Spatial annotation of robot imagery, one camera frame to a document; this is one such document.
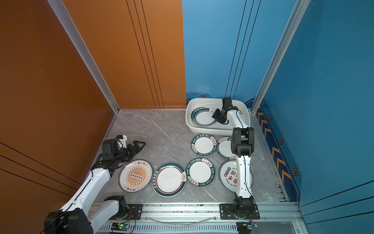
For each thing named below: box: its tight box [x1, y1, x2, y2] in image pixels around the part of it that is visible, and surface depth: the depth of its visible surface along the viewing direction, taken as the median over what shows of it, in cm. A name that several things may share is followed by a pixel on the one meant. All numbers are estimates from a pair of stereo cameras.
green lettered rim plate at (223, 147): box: [216, 136, 236, 160], surface depth 99 cm
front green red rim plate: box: [151, 162, 187, 198], surface depth 85 cm
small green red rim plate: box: [190, 106, 217, 127], surface depth 115 cm
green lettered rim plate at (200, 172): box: [185, 157, 216, 188], surface depth 88 cm
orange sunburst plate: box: [118, 158, 153, 194], surface depth 86 cm
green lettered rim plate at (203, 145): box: [190, 133, 218, 157], surface depth 101 cm
